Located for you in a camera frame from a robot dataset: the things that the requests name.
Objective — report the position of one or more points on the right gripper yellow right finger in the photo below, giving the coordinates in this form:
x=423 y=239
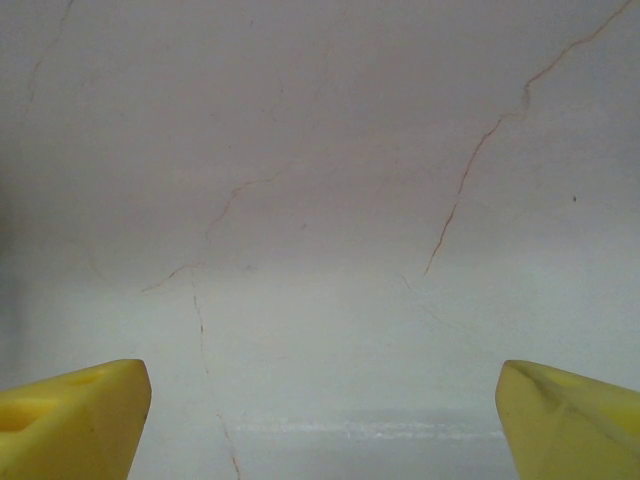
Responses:
x=575 y=430

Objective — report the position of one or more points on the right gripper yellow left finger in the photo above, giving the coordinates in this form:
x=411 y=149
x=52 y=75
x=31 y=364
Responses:
x=75 y=430

